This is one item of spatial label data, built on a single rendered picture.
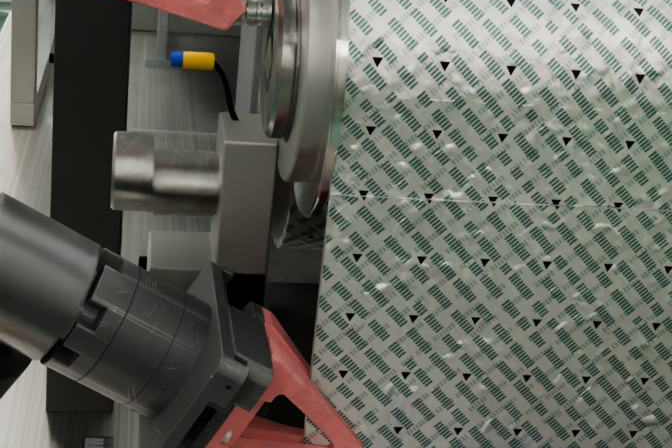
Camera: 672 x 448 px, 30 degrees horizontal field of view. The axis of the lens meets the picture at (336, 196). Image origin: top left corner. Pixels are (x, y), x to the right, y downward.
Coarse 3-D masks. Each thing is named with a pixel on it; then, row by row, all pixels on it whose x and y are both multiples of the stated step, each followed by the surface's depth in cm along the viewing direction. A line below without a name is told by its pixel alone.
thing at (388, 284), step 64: (384, 256) 56; (448, 256) 56; (512, 256) 57; (576, 256) 57; (640, 256) 58; (320, 320) 57; (384, 320) 57; (448, 320) 58; (512, 320) 58; (576, 320) 58; (640, 320) 59; (320, 384) 58; (384, 384) 58; (448, 384) 59; (512, 384) 59; (576, 384) 60; (640, 384) 60
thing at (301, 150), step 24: (312, 0) 53; (312, 24) 53; (312, 48) 53; (312, 72) 53; (312, 96) 54; (312, 120) 54; (288, 144) 58; (312, 144) 55; (288, 168) 57; (312, 168) 56
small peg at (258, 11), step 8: (248, 0) 57; (256, 0) 57; (264, 0) 57; (248, 8) 57; (256, 8) 57; (264, 8) 57; (272, 8) 57; (240, 16) 57; (248, 16) 57; (256, 16) 57; (264, 16) 57; (272, 16) 58; (248, 24) 58; (256, 24) 58; (264, 24) 58
